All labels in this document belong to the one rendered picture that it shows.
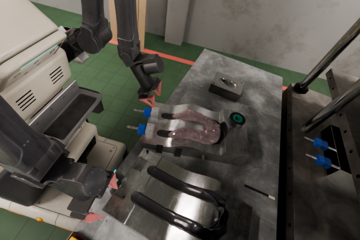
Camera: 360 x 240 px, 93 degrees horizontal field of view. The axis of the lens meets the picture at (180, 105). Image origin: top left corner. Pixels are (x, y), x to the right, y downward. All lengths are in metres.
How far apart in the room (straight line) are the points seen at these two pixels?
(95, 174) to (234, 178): 0.66
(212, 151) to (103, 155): 0.91
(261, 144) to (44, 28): 1.04
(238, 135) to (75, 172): 0.70
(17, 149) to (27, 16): 0.35
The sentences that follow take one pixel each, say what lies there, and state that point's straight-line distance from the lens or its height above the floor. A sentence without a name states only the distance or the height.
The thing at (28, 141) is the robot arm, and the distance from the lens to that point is 0.37.
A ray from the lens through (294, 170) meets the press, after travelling 1.12.
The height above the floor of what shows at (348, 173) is 0.96.
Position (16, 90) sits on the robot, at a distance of 0.63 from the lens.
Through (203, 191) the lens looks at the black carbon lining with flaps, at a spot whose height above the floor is 0.92.
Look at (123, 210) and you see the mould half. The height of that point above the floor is 0.89.
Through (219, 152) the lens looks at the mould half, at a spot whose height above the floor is 0.87.
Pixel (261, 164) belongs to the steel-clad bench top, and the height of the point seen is 0.80.
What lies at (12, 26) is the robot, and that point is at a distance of 0.58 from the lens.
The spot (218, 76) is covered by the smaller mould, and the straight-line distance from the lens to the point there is 1.22.
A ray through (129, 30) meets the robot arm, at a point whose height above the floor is 1.31.
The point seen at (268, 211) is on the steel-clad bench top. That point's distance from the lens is 0.94.
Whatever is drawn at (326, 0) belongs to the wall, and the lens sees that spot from 3.27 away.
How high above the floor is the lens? 1.58
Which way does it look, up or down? 48 degrees down
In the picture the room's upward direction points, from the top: 13 degrees clockwise
